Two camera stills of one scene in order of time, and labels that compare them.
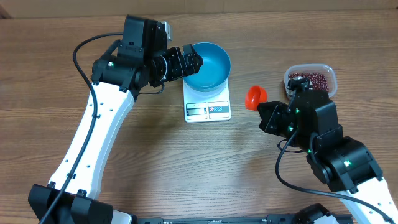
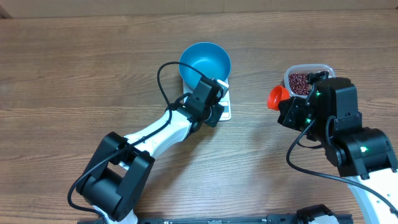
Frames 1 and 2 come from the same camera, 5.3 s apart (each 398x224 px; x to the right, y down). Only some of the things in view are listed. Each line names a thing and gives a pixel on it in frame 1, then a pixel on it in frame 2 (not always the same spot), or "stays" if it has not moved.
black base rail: [270, 219] stays
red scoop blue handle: [254, 95] -> [277, 94]
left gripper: [175, 56] -> [218, 112]
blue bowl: [214, 73] stays
